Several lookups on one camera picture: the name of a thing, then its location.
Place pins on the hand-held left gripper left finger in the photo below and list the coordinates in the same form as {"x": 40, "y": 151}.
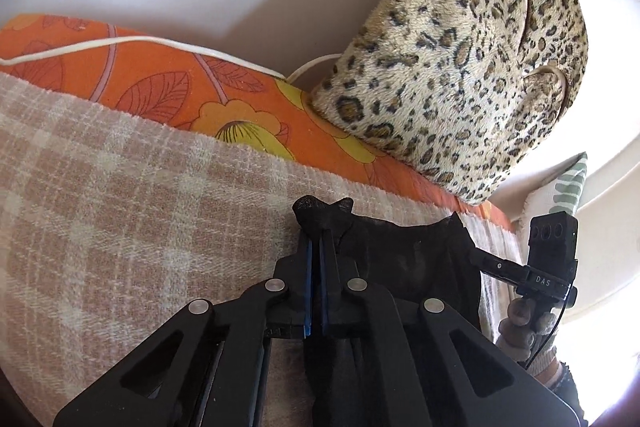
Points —
{"x": 308, "y": 287}

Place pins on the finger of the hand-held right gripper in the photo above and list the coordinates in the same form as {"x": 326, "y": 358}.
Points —
{"x": 497, "y": 266}

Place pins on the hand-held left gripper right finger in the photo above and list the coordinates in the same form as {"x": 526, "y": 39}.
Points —
{"x": 322, "y": 292}

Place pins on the black t-shirt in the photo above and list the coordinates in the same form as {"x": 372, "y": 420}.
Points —
{"x": 415, "y": 257}

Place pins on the person's right forearm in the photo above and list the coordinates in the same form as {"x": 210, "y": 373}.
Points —
{"x": 560, "y": 382}

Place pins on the person's right hand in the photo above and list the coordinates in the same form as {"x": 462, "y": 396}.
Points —
{"x": 520, "y": 314}

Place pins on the green white striped pillow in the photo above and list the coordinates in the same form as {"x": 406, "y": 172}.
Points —
{"x": 570, "y": 187}

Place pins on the beige plaid blanket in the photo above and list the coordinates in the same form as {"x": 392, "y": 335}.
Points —
{"x": 125, "y": 217}

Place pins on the leopard print cushion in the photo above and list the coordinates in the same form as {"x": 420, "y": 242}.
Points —
{"x": 450, "y": 57}

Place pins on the orange floral bedsheet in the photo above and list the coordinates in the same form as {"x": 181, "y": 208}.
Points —
{"x": 150, "y": 79}

